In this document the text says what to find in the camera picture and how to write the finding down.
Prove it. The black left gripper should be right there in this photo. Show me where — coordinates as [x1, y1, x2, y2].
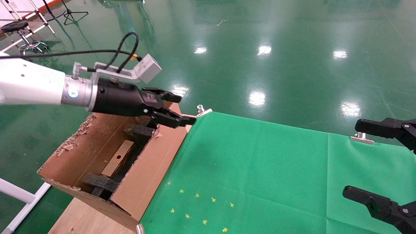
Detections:
[88, 77, 197, 129]

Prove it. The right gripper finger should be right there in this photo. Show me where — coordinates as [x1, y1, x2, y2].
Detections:
[342, 186, 416, 234]
[355, 117, 416, 154]

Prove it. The small cardboard box with hole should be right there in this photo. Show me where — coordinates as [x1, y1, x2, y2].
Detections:
[101, 139, 136, 178]

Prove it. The large open cardboard carton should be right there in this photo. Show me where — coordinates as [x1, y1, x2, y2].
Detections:
[37, 102, 193, 232]

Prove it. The black foam block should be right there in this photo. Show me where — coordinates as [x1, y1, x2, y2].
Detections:
[81, 172, 120, 200]
[123, 123, 159, 144]

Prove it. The green cloth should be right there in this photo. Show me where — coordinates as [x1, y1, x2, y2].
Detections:
[140, 111, 416, 234]

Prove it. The black tripod stand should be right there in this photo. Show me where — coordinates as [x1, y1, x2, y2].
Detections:
[60, 0, 89, 26]

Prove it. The black stand pole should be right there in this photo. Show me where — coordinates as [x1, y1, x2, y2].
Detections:
[42, 0, 65, 20]

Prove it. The white tube shelf rack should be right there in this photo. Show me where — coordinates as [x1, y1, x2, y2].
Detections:
[0, 178, 52, 234]

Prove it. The black wheeled stool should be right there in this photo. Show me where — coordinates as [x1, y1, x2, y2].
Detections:
[1, 19, 49, 61]

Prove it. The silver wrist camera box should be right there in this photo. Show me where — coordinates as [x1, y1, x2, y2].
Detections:
[72, 54, 163, 84]

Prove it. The black camera cable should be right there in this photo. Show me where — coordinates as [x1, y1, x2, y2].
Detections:
[0, 32, 143, 74]

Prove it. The white tube frame table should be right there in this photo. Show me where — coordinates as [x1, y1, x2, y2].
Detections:
[0, 0, 56, 54]

